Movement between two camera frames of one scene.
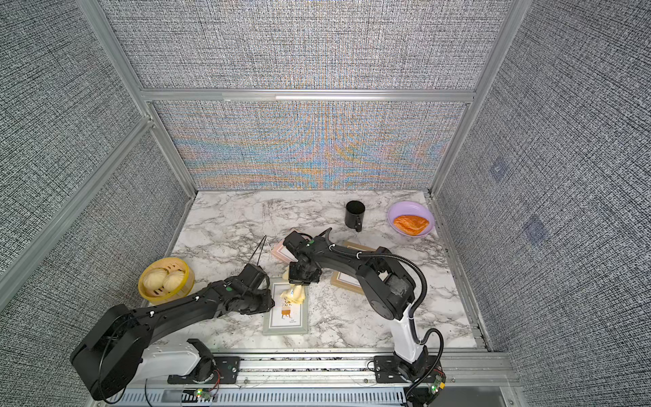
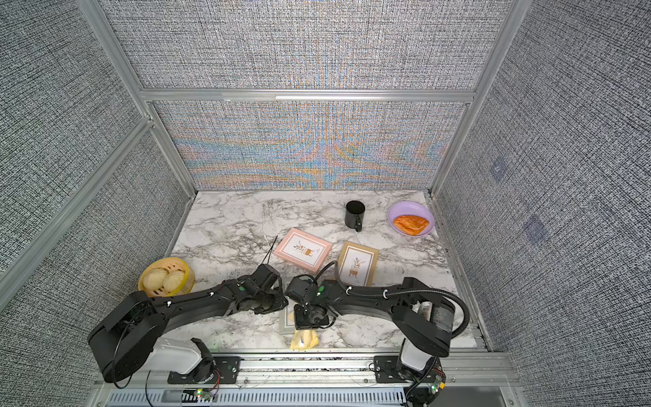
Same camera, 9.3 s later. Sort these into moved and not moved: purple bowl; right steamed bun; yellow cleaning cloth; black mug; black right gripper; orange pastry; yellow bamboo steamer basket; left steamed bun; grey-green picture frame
Moved: grey-green picture frame; black right gripper; yellow cleaning cloth
Not moved: orange pastry; purple bowl; right steamed bun; black mug; left steamed bun; yellow bamboo steamer basket
